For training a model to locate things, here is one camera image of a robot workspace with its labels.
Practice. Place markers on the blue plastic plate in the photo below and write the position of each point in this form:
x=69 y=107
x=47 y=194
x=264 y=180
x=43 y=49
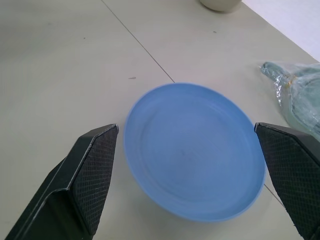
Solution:
x=195 y=152

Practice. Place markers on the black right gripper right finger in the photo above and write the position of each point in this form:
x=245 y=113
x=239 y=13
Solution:
x=296 y=172

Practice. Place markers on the clear plastic bag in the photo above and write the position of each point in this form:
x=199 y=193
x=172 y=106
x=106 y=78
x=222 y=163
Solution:
x=298 y=93

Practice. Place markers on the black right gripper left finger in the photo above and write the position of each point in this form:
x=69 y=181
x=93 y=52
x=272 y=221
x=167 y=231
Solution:
x=72 y=192

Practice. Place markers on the white round bowl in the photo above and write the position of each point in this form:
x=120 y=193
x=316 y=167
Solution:
x=220 y=4

